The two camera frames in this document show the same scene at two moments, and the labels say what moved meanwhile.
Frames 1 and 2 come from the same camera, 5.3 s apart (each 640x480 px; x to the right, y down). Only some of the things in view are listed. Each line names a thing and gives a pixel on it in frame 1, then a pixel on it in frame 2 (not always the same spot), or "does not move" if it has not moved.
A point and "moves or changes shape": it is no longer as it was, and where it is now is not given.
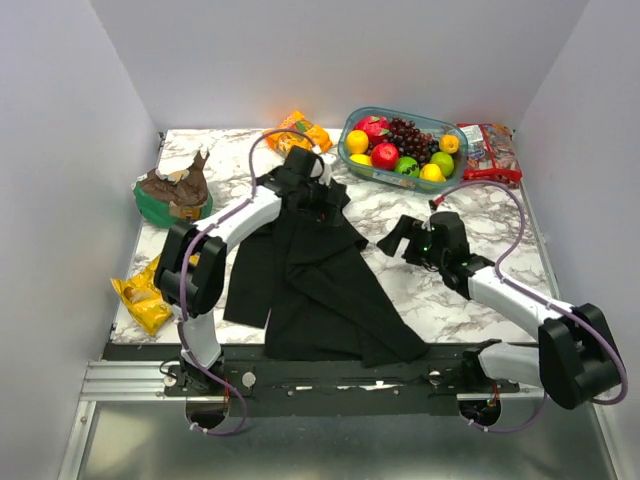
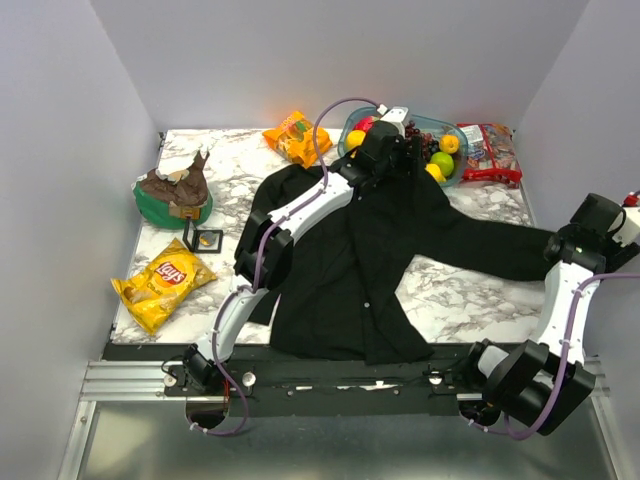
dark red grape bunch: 411,141 does not move
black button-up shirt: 319,296 moves or changes shape
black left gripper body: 311,203 -> 397,165
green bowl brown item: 167,203 does not move
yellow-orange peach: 449,143 does not move
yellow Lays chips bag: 142,297 does not move
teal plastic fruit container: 401,149 does not move
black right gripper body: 419,249 -> 611,249
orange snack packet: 288,140 does not move
